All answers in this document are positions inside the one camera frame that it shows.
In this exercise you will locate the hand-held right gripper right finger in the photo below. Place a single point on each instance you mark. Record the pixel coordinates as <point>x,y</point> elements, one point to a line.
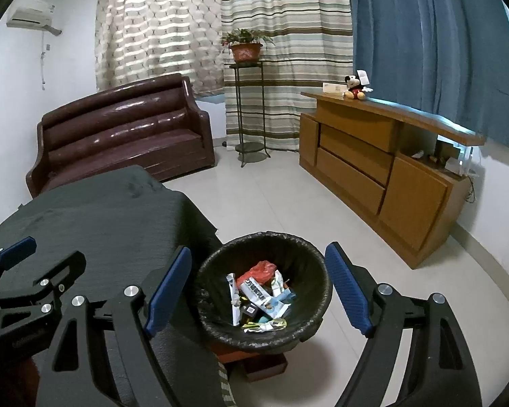
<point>350,292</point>

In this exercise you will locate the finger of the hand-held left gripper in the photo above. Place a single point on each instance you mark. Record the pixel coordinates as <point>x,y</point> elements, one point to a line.
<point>17,252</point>
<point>65,269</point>

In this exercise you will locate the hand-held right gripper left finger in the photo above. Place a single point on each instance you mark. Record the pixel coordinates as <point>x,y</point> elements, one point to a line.
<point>167,292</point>

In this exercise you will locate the black-lined trash bin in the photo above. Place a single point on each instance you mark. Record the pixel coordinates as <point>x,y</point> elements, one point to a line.
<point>220,271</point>

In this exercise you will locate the white blue packet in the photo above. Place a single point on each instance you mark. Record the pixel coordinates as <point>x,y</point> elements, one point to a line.
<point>286,295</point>

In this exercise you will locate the black cardboard box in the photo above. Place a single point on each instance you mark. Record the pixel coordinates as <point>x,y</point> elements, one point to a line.
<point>250,311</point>

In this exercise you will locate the green yellow wrapper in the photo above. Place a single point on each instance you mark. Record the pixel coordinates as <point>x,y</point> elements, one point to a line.
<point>265,325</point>

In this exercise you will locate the red plastic bag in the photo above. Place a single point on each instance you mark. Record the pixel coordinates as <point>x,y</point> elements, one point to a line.
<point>258,272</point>

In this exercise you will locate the dark tablecloth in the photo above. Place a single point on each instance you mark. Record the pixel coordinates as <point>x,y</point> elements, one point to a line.
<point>110,220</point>

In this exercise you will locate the white printed wrapper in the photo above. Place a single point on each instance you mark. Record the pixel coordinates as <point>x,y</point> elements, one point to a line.
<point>256,294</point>

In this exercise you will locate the wooden stool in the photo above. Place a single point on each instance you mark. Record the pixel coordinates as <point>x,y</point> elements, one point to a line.
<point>263,364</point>

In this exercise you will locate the wooden cabinet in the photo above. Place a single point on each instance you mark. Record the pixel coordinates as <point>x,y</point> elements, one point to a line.
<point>352,165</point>

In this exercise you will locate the brown leather sofa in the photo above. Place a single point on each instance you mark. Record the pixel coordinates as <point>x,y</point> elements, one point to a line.
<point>127,131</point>

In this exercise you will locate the black metal plant stand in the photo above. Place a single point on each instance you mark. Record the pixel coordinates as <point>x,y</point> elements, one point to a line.
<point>251,148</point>

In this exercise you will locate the small dark box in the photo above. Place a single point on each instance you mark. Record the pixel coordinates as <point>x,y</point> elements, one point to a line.
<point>444,151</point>

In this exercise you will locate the white router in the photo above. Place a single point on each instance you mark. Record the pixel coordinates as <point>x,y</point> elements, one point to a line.
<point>460,163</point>

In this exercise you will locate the mouse plush toy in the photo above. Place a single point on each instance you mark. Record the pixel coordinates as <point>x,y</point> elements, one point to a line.
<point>355,89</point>

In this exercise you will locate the tissue box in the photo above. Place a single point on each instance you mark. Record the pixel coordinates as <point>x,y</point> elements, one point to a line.
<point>334,89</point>

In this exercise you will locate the white card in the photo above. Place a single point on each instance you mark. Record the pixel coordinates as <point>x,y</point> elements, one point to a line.
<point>364,77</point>

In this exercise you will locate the white air conditioner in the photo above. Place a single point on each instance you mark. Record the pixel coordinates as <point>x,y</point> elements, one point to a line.
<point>32,17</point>

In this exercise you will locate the potted plant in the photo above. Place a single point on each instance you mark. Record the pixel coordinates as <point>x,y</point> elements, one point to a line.
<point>246,51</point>

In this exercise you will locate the blue curtain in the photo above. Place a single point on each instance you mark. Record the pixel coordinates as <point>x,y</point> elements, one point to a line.
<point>428,51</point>

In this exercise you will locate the beige patterned curtain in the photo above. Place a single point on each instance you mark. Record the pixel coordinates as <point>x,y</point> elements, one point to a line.
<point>161,29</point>

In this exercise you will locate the striped curtain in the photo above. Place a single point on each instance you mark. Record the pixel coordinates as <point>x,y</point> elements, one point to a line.
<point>297,29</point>

